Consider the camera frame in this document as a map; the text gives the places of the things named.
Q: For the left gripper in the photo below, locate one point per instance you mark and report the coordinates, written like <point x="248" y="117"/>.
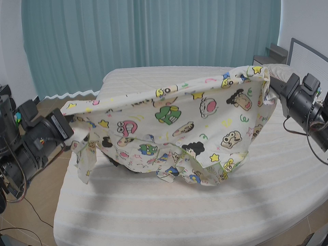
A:
<point x="57" y="124"/>

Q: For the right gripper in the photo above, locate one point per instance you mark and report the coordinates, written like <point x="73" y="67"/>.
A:
<point x="294" y="99"/>

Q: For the white printed pyjama top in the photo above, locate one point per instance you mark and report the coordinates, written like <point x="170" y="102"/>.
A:
<point x="179" y="106"/>

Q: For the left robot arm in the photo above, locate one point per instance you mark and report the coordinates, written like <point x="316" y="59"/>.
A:
<point x="15" y="160"/>

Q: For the bed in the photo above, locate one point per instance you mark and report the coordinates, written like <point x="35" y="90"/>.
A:
<point x="153" y="214"/>

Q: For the cream pillow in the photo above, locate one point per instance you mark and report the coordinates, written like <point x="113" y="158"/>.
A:
<point x="278" y="70"/>

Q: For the grey bedside table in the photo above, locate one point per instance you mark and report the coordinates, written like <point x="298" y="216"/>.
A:
<point x="271" y="54"/>

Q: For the blue-green curtain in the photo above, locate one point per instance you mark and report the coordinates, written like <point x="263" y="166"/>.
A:
<point x="128" y="22"/>

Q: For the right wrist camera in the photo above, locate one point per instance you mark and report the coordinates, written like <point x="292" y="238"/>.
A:
<point x="311" y="82"/>

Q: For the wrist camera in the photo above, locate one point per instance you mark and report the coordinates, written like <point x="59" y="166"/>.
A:
<point x="27" y="113"/>
<point x="311" y="82"/>

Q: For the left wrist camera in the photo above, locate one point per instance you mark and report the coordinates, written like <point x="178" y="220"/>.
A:
<point x="27" y="113"/>

